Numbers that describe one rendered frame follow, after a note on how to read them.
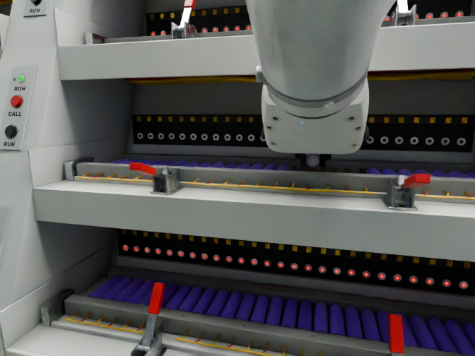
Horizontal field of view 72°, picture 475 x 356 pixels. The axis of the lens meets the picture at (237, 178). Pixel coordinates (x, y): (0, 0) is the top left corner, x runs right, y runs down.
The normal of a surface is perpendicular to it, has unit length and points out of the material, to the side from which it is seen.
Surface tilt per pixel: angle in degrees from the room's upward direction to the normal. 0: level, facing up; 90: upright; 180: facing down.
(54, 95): 90
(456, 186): 110
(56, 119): 90
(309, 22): 170
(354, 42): 146
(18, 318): 90
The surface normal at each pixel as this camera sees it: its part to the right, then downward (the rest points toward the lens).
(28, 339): 0.00, -0.98
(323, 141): -0.12, 0.94
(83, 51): -0.25, 0.19
